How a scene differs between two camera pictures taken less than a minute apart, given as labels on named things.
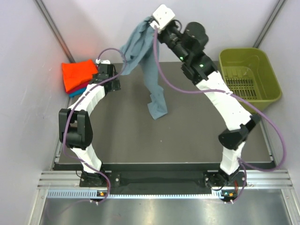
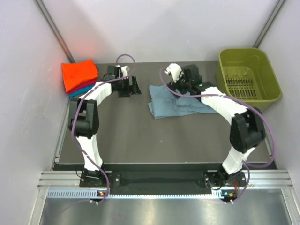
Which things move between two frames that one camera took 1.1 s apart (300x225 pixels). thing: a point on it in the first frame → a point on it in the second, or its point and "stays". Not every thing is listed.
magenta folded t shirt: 78,87 stays
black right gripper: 161,34 → 174,86
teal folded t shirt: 78,93 stays
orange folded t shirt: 75,73 stays
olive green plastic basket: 248,75 stays
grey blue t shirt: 140,48 → 162,103
